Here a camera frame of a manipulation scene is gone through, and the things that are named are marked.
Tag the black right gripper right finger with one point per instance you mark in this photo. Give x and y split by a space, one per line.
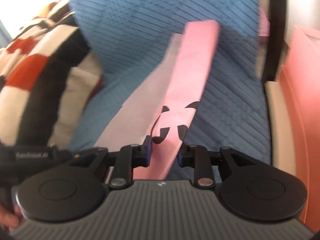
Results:
247 187

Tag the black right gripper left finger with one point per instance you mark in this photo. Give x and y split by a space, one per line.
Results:
78 187

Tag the left hand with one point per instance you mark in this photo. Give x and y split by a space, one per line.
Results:
11 219

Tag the striped red black white blanket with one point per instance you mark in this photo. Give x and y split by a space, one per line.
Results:
48 76

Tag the pink storage box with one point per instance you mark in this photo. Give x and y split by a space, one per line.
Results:
299 80

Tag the blue textured bedspread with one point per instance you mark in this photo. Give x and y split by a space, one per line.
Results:
129 39

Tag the black bed frame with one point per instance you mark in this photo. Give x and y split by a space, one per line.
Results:
277 17

